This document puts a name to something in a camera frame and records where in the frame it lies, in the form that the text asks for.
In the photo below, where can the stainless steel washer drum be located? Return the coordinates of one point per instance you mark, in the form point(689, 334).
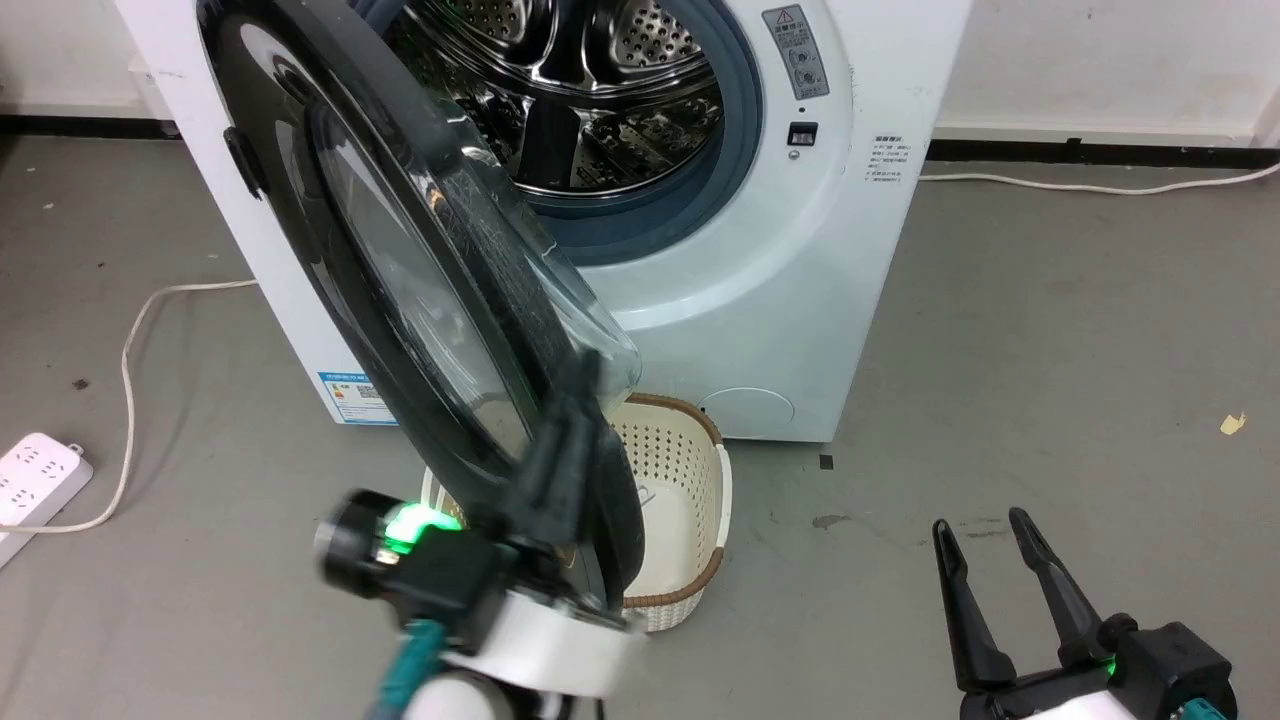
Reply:
point(600, 90)

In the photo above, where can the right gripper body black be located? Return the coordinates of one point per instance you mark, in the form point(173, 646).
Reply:
point(1130, 675)

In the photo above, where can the black round glass washer door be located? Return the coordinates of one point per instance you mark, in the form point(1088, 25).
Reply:
point(400, 250)

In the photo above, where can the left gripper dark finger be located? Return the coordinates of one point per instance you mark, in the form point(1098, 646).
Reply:
point(590, 470)
point(545, 470)

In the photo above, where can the grey rubber door gasket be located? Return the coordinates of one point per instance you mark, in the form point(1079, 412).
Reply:
point(735, 150)

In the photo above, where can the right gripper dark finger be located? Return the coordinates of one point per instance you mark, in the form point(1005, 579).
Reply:
point(1060, 590)
point(968, 610)

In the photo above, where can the white front-load washing machine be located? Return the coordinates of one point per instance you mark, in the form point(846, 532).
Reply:
point(800, 300)

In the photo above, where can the cream laundry basket brown rim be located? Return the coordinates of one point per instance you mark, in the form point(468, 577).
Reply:
point(680, 500)

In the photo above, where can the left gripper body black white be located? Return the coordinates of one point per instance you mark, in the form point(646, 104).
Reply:
point(470, 590)

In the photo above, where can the grey warning sticker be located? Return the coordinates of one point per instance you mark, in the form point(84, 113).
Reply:
point(797, 50)

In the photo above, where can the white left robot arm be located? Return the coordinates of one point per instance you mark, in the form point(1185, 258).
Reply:
point(470, 700)

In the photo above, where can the blue energy label sticker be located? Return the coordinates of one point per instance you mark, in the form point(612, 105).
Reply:
point(352, 398)

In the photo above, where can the black door lock latch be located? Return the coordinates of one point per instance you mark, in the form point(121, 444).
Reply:
point(802, 133)

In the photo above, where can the white power strip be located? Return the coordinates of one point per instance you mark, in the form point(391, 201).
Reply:
point(35, 480)

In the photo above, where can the yellow paper scrap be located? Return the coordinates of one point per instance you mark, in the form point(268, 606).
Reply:
point(1233, 423)

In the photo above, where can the round white filter cover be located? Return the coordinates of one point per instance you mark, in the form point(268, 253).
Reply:
point(748, 408)

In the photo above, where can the black printed text label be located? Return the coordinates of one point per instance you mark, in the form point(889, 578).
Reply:
point(888, 160)

